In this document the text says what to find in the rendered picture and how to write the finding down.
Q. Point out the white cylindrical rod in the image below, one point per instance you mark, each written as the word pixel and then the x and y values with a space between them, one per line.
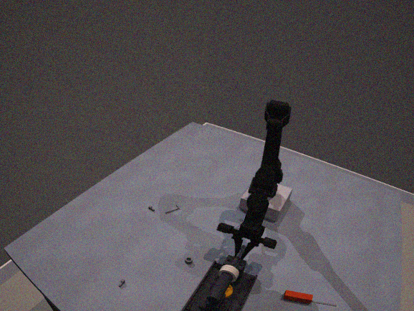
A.
pixel 241 251

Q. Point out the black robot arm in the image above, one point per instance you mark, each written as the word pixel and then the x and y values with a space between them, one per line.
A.
pixel 264 184

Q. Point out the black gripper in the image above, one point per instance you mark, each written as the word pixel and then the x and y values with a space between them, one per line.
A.
pixel 226 228

